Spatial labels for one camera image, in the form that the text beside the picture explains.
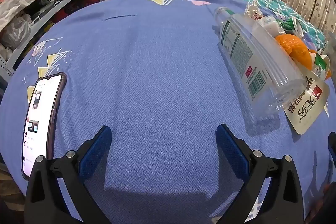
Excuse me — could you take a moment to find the translucent plastic bag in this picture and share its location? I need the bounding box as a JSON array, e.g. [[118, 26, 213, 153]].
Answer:
[[0, 14, 32, 49]]

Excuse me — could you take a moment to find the green drink can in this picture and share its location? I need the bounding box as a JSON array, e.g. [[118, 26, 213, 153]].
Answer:
[[278, 17, 306, 37]]

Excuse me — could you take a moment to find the orange peel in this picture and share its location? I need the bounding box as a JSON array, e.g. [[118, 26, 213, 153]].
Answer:
[[274, 34, 314, 71]]

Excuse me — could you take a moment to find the green and white wrapper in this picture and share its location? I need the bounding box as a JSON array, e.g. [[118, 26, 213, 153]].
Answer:
[[313, 52, 332, 81]]

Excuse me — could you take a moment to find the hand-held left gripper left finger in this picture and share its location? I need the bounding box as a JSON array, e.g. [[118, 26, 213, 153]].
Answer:
[[24, 125, 113, 224]]

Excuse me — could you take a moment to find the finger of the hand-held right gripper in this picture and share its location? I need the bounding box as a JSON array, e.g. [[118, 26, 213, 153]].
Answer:
[[328, 132, 336, 162]]

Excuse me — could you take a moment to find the smartphone with lit screen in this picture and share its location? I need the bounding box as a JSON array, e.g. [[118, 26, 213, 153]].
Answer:
[[20, 72, 68, 181]]

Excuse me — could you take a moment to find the shiny wrapper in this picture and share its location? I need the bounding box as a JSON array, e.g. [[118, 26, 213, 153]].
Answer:
[[244, 1, 263, 20]]

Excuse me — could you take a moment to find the clear plastic bottle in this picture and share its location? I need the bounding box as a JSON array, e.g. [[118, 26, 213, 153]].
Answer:
[[213, 7, 308, 115]]

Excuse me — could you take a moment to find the grey metal shelf rack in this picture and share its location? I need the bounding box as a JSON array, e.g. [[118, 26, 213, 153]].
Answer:
[[0, 0, 105, 83]]

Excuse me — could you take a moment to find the small white packet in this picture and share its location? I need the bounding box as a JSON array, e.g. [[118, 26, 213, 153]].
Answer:
[[259, 16, 280, 34]]

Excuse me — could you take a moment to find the white pouch with red label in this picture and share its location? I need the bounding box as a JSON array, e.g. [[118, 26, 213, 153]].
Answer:
[[285, 67, 331, 135]]

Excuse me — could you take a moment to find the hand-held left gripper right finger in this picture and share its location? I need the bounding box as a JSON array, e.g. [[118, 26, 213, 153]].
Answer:
[[215, 123, 306, 224]]

